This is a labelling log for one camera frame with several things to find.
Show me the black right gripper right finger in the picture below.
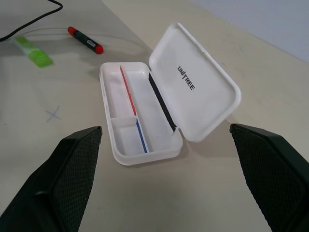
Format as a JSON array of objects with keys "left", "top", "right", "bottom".
[{"left": 229, "top": 123, "right": 309, "bottom": 232}]

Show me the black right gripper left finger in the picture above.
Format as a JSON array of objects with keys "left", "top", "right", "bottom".
[{"left": 0, "top": 126, "right": 103, "bottom": 232}]

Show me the white plastic case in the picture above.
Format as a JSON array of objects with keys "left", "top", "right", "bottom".
[{"left": 99, "top": 22, "right": 242, "bottom": 166}]

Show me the green highlighter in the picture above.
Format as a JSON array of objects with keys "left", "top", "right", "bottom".
[{"left": 12, "top": 36, "right": 54, "bottom": 69}]

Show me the black marker with red caps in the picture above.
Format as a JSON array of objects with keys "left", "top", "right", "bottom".
[{"left": 67, "top": 26, "right": 104, "bottom": 55}]

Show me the black cable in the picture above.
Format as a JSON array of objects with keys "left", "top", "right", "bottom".
[{"left": 0, "top": 0, "right": 62, "bottom": 42}]

